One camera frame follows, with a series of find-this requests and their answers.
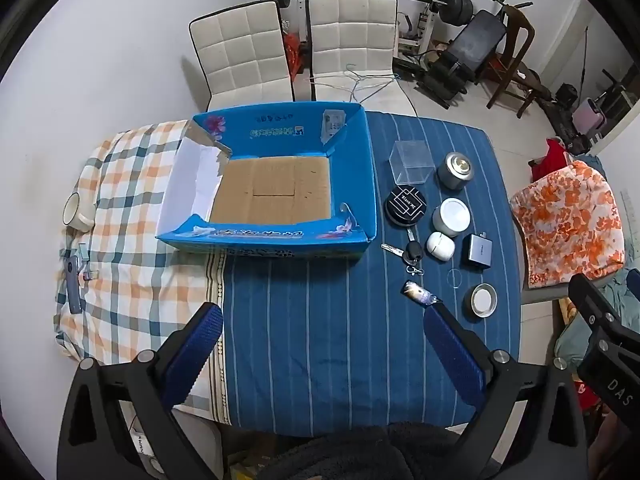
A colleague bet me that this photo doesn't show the silver round lid tin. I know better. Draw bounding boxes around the silver round lid tin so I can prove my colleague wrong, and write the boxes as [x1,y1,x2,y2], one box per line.
[468,283,498,318]

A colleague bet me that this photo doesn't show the clear plastic cube box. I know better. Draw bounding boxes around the clear plastic cube box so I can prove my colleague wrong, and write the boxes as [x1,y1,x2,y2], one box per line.
[388,140,435,186]

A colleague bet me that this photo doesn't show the blue cardboard milk box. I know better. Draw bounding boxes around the blue cardboard milk box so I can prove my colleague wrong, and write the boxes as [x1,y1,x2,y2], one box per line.
[156,101,378,257]

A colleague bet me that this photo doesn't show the right white padded chair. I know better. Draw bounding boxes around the right white padded chair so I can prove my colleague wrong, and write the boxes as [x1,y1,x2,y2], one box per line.
[306,0,416,116]

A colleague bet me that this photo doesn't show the silver round tin can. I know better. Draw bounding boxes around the silver round tin can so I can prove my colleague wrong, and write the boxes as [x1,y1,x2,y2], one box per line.
[437,152,474,191]

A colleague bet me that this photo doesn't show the barbell weight bench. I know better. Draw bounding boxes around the barbell weight bench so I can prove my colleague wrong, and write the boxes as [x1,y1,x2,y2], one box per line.
[243,0,534,111]

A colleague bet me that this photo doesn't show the wire clothes hanger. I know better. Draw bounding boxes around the wire clothes hanger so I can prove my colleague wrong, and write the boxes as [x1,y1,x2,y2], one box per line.
[309,63,400,104]

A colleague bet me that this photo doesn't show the white round jar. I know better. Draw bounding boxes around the white round jar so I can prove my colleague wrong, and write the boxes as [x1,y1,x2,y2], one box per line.
[432,197,471,238]

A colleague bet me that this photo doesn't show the brown wooden chair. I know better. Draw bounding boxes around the brown wooden chair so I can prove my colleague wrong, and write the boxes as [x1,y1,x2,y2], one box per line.
[487,4,541,118]

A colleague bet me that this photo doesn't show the galaxy print lighter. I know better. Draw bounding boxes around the galaxy print lighter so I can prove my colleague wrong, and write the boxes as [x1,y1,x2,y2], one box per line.
[400,281,442,308]

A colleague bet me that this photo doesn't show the grey blue pen tool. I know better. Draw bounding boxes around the grey blue pen tool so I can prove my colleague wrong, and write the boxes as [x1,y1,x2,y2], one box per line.
[63,243,93,314]

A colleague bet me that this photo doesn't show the grey metal flask box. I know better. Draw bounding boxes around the grey metal flask box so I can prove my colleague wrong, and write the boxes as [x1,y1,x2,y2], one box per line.
[463,233,492,269]

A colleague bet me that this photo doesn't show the orange plaid tablecloth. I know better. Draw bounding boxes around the orange plaid tablecloth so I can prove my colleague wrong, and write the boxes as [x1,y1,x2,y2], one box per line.
[53,120,226,364]

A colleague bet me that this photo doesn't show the orange floral cushion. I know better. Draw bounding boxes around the orange floral cushion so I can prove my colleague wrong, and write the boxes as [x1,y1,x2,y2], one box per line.
[510,160,626,289]

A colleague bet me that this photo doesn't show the red bag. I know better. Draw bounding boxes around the red bag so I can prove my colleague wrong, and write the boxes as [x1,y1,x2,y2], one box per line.
[528,136,572,182]

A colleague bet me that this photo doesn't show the pink small suitcase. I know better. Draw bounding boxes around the pink small suitcase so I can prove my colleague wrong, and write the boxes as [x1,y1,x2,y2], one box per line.
[572,98,606,138]

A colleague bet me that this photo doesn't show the blue striped tablecloth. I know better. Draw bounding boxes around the blue striped tablecloth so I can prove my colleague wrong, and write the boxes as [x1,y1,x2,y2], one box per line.
[224,113,521,437]

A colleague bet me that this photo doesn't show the white tape roll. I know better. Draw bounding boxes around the white tape roll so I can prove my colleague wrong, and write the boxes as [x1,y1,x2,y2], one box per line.
[62,191,96,233]

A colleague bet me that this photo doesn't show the left white padded chair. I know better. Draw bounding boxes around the left white padded chair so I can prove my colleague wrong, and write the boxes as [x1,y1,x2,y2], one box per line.
[189,0,294,110]

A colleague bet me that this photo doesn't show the white earbuds case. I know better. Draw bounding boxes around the white earbuds case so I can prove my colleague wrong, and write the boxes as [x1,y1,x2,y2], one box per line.
[425,231,456,262]

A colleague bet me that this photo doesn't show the white padded chair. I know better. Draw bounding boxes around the white padded chair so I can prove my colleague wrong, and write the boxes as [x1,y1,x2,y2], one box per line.
[306,0,416,116]
[189,0,294,110]

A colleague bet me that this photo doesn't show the black round patterned case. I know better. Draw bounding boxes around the black round patterned case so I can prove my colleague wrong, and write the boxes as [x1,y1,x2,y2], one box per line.
[383,184,427,229]

